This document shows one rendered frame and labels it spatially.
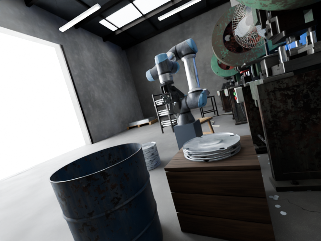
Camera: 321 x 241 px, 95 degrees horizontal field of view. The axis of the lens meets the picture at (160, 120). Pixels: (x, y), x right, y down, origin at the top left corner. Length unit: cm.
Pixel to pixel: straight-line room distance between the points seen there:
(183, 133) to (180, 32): 757
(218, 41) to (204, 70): 531
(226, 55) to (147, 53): 658
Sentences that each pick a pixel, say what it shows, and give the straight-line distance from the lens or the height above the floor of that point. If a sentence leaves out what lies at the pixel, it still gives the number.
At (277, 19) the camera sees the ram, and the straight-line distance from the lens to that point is 131.
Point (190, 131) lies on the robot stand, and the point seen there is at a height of 39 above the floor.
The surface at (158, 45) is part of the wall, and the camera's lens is 868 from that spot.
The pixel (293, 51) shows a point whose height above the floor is 76.
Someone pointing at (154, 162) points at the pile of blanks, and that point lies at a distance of 169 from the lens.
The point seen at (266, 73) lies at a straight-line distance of 126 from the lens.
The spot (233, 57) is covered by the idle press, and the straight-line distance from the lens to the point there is 263.
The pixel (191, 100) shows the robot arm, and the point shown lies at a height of 63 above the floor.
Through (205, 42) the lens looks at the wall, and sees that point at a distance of 820.
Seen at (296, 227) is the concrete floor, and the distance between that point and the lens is 97.
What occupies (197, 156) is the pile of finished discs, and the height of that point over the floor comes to 38.
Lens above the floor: 65
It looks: 6 degrees down
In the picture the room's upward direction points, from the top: 15 degrees counter-clockwise
